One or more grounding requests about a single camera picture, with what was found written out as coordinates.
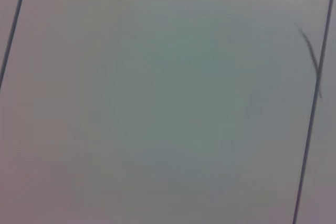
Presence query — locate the thin dark strand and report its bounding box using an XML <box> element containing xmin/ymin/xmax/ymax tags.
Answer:
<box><xmin>295</xmin><ymin>22</ymin><xmax>325</xmax><ymax>102</ymax></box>

